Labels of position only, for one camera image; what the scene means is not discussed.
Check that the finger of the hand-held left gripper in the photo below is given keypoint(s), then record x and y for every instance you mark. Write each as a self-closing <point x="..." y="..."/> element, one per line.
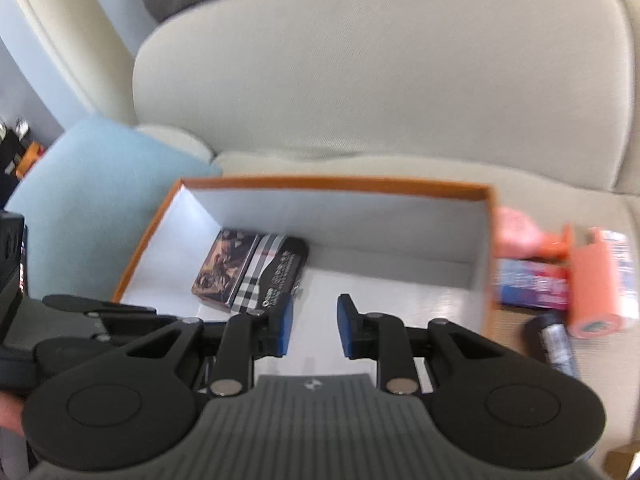
<point x="100" y="305"/>

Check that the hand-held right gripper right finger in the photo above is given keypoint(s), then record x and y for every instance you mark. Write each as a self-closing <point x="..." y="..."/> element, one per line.
<point x="345" y="325"/>

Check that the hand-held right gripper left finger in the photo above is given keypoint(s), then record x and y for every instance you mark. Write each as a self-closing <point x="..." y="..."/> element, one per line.
<point x="284" y="325"/>

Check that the plaid black box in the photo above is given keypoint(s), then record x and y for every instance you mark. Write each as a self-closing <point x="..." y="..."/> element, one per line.
<point x="265" y="272"/>

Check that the orange cardboard box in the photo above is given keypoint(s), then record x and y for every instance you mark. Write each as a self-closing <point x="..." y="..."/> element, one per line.
<point x="350" y="240"/>

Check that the brown printed flat box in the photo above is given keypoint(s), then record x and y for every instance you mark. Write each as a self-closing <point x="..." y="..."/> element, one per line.
<point x="220" y="267"/>

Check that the light blue cushion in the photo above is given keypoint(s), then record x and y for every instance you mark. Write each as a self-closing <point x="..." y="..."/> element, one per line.
<point x="85" y="200"/>

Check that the black shelf with orange items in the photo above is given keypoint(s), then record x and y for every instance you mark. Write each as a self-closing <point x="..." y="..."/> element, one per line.
<point x="17" y="152"/>

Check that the red purple carton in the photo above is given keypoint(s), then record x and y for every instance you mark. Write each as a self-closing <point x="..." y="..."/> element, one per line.
<point x="532" y="287"/>

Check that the pink soft object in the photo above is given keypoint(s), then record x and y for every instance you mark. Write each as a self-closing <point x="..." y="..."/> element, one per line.
<point x="515" y="232"/>

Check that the dark blue bottle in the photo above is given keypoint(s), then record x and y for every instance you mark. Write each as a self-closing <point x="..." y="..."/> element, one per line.
<point x="552" y="342"/>

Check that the beige sofa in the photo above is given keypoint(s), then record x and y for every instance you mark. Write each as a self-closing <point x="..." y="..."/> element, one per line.
<point x="375" y="85"/>

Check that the orange roll with white label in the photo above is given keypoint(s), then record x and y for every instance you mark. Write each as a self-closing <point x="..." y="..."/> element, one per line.
<point x="595" y="285"/>

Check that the brown cardboard piece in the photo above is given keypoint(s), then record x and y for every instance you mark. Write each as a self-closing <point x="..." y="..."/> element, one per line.
<point x="622" y="460"/>

